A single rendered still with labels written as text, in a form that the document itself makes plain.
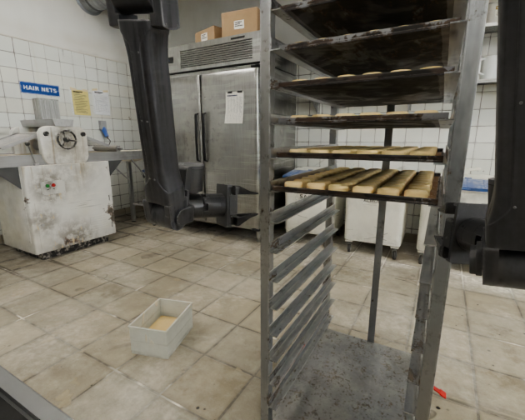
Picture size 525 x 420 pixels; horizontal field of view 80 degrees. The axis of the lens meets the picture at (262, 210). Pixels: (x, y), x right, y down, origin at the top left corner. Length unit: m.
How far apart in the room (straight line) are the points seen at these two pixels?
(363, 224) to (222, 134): 1.66
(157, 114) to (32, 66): 3.92
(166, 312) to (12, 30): 3.41
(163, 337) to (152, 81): 1.39
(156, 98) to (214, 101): 2.83
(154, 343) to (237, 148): 2.06
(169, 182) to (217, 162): 2.77
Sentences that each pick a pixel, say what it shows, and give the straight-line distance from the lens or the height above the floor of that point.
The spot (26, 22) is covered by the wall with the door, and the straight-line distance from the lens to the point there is 4.57.
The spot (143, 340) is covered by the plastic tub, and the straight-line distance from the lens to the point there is 1.83.
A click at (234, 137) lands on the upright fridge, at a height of 1.10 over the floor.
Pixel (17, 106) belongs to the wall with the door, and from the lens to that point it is 4.34.
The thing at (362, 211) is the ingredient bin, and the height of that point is 0.43.
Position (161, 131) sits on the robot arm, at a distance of 0.59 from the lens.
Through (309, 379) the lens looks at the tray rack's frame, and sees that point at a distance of 1.44.
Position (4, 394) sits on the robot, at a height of 0.97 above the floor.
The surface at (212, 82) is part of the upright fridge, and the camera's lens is 3.44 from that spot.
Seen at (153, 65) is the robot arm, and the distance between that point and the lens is 0.58.
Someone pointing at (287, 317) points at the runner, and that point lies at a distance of 1.12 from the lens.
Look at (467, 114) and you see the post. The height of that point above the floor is 1.14.
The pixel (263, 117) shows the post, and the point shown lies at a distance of 0.87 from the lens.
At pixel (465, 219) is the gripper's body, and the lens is 0.61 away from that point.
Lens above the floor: 1.09
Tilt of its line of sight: 13 degrees down
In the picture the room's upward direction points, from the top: straight up
